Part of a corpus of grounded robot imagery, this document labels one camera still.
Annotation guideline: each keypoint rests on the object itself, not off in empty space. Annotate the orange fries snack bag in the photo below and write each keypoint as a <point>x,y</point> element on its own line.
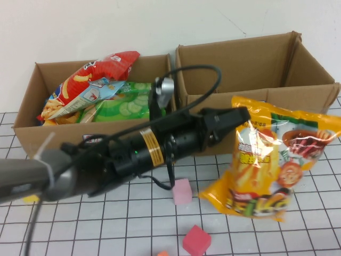
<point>253,165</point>

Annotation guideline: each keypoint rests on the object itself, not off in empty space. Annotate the orange foam block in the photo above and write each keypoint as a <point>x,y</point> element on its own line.
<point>162,254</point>

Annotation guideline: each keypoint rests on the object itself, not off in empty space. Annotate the light pink foam cube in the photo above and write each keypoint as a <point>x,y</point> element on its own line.
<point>182,192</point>

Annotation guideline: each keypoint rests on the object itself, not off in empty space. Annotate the white zip tie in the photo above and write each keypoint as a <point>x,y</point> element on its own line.
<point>49,170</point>

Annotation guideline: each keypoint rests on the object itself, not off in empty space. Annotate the magenta foam cube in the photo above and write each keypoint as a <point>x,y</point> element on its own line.
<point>196,240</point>

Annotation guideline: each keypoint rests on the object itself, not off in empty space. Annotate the cardboard box with sf-express print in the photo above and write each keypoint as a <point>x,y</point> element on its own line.
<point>66,144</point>

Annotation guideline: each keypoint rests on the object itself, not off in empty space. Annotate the yellow foam cube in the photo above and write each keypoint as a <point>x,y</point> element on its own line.
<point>31,199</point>

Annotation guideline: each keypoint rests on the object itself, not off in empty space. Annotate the light blue snack bag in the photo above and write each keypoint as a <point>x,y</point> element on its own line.
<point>100,93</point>

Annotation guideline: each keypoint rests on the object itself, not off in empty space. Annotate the yellow-orange snack bag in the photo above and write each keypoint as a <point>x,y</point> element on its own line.
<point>64,120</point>

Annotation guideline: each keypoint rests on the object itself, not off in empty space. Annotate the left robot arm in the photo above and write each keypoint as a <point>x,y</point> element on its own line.
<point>26,173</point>

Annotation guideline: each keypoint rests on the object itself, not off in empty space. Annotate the blue-bordered handwritten chips label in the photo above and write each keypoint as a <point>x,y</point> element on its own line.
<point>92,138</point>

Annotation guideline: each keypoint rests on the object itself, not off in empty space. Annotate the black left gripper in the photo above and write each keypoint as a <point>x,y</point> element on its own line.
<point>191,138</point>

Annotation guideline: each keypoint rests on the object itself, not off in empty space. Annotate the green cucumber chip bag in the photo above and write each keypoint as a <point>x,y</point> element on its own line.
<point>128,106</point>

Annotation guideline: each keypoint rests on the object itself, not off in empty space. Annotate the clear-taped cardboard box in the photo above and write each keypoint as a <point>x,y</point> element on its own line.
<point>239,66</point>

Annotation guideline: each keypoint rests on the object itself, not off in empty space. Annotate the red fries snack bag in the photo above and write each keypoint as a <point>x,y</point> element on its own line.
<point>80,80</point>

